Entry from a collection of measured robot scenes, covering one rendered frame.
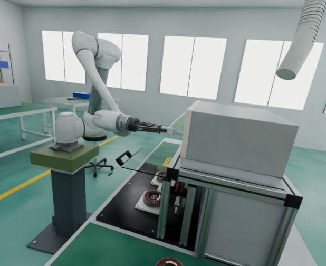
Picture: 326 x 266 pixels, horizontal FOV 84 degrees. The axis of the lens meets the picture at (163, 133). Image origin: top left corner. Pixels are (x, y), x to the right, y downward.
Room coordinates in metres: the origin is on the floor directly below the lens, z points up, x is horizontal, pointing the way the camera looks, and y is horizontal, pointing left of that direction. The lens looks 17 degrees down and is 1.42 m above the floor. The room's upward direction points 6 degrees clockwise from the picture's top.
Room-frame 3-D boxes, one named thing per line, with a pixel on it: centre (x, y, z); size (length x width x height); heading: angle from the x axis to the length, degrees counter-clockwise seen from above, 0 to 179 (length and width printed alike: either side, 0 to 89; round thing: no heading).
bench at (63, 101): (4.62, 2.05, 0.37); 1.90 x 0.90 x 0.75; 166
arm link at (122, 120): (0.92, 0.20, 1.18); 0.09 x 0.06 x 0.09; 166
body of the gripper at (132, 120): (0.91, 0.13, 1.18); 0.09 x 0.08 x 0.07; 76
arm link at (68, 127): (1.33, 0.73, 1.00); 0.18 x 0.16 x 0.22; 136
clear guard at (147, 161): (0.76, 0.03, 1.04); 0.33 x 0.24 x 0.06; 76
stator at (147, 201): (0.84, 0.02, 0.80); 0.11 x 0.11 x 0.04
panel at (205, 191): (0.89, -0.26, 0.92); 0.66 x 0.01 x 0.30; 166
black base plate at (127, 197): (0.95, -0.03, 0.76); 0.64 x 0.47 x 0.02; 166
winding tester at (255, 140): (0.86, -0.32, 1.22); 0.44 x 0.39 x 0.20; 166
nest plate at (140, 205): (0.84, 0.02, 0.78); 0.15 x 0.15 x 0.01; 76
